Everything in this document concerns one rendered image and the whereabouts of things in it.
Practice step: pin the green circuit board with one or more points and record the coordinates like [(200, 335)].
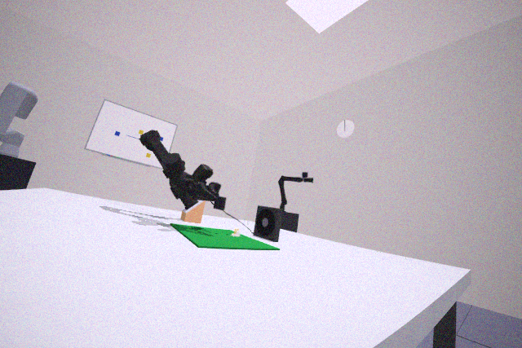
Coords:
[(210, 238)]

